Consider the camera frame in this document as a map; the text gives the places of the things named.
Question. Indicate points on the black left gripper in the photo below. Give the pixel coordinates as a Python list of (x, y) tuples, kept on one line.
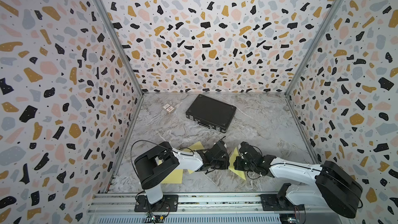
[(226, 163)]

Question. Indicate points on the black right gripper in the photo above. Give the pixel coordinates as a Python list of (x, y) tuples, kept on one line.
[(237, 159)]

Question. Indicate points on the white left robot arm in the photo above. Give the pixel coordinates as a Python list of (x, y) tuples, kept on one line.
[(156, 164)]

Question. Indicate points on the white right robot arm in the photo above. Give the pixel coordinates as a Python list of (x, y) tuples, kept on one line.
[(326, 185)]

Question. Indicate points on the black hard carrying case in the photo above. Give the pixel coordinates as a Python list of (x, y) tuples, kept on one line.
[(211, 113)]

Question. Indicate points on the playing card box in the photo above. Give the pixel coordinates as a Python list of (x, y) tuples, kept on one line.
[(168, 108)]

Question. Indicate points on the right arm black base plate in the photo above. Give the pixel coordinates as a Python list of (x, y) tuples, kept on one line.
[(271, 202)]

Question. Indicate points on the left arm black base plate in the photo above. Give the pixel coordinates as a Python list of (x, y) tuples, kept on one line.
[(169, 203)]

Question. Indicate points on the aluminium mounting rail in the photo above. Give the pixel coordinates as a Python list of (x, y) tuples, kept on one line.
[(210, 208)]

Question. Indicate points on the aluminium corner post left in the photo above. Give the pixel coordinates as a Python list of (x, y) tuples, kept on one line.
[(113, 36)]

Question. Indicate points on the aluminium corner post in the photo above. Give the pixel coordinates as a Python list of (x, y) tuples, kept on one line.
[(113, 36), (314, 44)]

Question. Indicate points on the aluminium corner post right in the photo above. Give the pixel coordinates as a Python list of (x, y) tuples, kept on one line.
[(314, 44)]

